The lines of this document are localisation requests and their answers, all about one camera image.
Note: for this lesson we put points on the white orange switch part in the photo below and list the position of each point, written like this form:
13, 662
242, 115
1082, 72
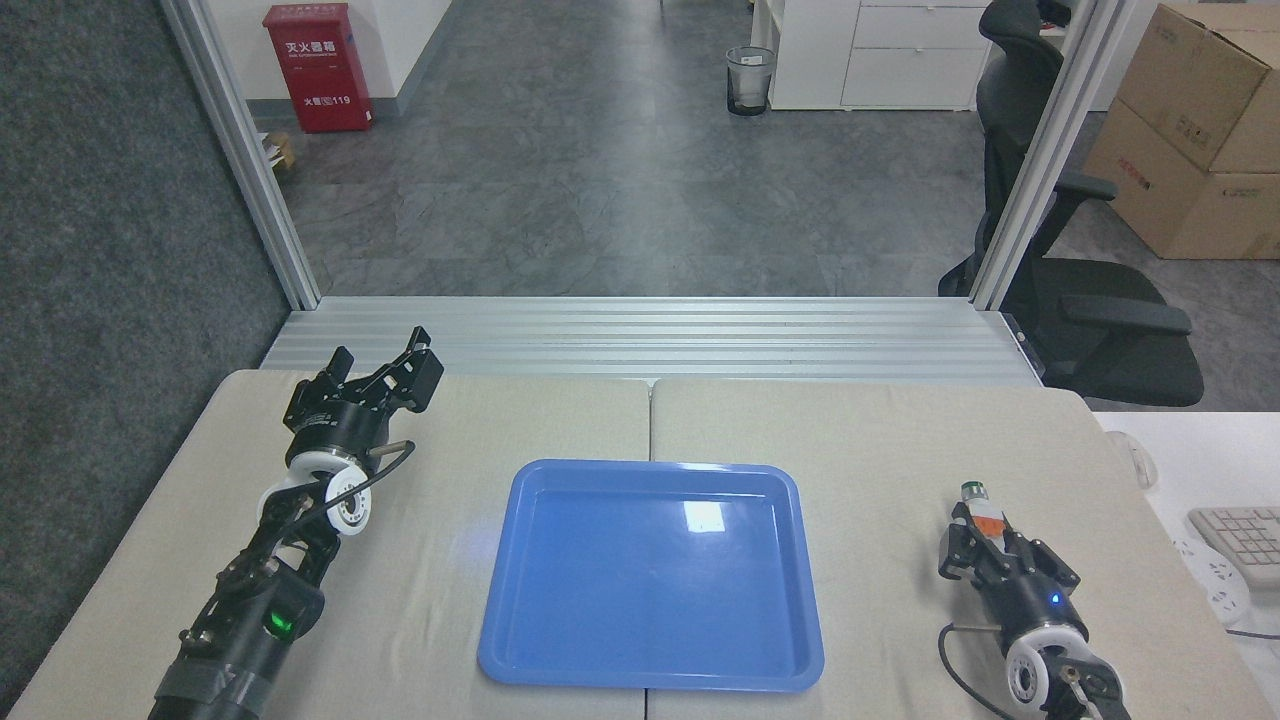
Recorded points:
985, 518

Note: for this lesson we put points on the white drawer cabinet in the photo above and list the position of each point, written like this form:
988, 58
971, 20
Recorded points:
880, 55

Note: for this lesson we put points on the white keyboard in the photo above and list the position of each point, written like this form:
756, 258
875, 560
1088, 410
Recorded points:
1245, 540

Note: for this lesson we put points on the white power strip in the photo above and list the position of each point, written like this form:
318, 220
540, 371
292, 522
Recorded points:
1215, 585

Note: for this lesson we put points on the black mesh trash bin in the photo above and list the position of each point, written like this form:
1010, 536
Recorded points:
750, 85

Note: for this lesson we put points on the white computer mouse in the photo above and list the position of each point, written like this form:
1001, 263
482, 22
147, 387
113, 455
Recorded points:
1135, 460

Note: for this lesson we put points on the blue plastic tray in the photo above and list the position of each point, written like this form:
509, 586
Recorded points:
650, 590

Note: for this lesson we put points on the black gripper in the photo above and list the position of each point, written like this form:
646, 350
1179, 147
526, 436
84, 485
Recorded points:
1030, 608
345, 430

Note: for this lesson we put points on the silver aluminium post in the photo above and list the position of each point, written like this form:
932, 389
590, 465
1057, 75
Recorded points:
250, 160
1045, 160

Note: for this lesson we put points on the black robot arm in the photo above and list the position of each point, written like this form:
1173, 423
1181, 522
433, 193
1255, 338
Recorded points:
250, 620
1050, 675

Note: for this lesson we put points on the large brown cardboard box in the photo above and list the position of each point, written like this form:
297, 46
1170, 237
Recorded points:
1200, 85
1160, 195

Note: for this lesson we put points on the silver aluminium frame rail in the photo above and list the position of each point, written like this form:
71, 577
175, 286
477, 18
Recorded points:
650, 340

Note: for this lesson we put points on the black office chair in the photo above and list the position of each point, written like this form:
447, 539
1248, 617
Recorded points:
1100, 320

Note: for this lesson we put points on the small open cardboard box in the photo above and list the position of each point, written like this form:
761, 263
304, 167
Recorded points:
278, 150

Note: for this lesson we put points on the red fire extinguisher box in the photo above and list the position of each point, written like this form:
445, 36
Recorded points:
320, 65

